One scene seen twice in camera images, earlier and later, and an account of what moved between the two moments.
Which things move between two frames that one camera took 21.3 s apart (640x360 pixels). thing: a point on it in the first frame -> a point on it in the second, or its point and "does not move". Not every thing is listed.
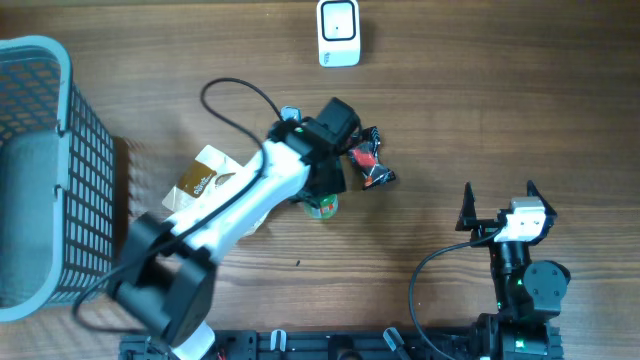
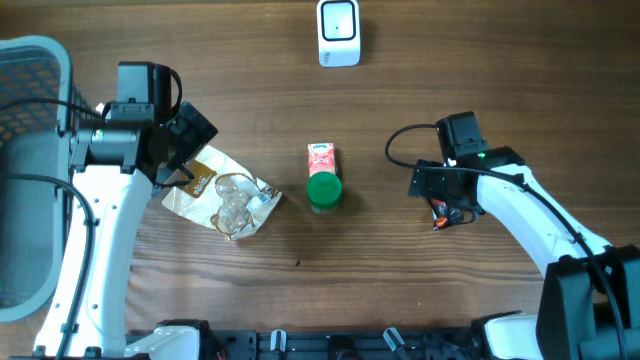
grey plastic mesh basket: (57, 181) does not move
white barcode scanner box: (338, 33) does not move
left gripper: (335, 179) -> (195, 131)
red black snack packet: (365, 158) -> (444, 216)
